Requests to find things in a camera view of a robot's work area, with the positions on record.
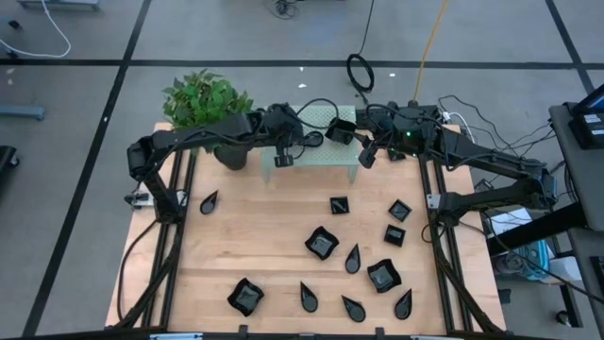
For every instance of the grey table foot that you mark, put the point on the grey table foot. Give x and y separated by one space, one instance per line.
56 4
23 112

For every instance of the black floor beam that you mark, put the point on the black floor beam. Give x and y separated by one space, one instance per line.
538 230

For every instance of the green perforated metal shelf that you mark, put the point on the green perforated metal shelf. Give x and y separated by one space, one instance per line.
325 156

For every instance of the dark laptop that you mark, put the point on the dark laptop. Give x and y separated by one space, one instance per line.
595 101

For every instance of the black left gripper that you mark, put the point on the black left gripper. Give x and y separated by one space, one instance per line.
285 125

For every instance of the grey side table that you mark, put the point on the grey side table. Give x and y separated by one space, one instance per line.
566 160

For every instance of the teal white device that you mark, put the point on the teal white device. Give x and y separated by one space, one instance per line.
540 260

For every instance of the white paper sheet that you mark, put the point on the white paper sheet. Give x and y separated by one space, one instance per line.
512 218

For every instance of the green plant in black pot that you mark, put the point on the green plant in black pot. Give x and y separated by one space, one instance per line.
203 99

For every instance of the black equipment box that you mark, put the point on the black equipment box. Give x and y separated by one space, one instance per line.
587 130

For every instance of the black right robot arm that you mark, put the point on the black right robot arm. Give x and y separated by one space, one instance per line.
495 160

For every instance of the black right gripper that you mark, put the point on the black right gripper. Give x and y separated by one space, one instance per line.
387 134

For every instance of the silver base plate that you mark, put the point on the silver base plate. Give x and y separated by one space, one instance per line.
137 200
433 200

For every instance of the black aluminium table frame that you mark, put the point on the black aluminium table frame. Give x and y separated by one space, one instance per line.
165 283

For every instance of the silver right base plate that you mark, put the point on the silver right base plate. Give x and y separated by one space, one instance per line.
433 200

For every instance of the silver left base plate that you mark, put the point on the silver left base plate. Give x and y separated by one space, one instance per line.
137 200

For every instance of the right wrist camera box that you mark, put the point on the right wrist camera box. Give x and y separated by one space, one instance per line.
367 158

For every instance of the small black floor object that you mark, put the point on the small black floor object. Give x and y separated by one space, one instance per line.
14 24

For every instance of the black chair base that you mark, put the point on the black chair base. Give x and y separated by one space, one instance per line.
5 158

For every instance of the black wavy square plate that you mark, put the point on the black wavy square plate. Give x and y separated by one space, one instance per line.
340 132
322 243
245 297
383 276

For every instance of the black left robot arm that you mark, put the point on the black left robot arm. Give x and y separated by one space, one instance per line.
198 134

